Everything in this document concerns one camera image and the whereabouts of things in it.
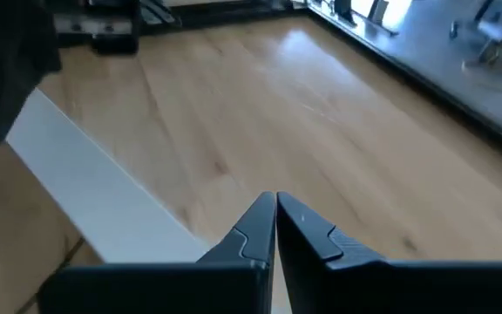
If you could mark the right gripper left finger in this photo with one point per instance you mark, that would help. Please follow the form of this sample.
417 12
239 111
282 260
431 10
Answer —
168 288

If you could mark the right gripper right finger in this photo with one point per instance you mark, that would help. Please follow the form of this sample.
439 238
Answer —
364 288

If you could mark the grey black work glove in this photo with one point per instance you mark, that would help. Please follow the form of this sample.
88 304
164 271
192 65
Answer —
11 65

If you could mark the white flat duct cover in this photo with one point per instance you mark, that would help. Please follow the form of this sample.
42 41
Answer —
94 187

